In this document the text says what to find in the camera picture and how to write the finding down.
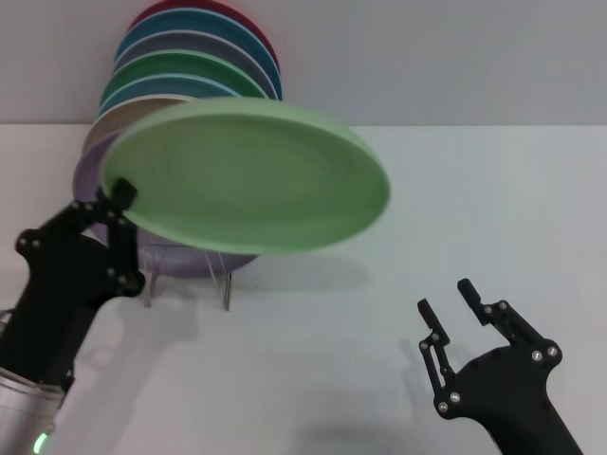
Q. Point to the beige plate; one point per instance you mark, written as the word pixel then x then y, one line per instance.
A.
pixel 118 116

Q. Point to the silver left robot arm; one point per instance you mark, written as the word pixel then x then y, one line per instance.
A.
pixel 23 412

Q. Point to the light green plate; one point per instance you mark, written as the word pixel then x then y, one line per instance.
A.
pixel 246 175

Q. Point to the dark green plate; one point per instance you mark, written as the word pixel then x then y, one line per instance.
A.
pixel 189 64

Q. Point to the maroon red plate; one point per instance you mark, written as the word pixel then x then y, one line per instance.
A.
pixel 189 3

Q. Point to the light blue plate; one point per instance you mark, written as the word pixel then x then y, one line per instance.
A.
pixel 156 90

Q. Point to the grey purple plate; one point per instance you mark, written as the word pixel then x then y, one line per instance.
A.
pixel 199 42

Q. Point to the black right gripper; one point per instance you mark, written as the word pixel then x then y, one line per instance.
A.
pixel 512 407

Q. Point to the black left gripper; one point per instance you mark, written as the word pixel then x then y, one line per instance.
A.
pixel 52 308

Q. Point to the lilac plate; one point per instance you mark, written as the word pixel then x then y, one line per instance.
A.
pixel 84 173

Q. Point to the teal blue plate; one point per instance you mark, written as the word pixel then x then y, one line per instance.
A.
pixel 199 21

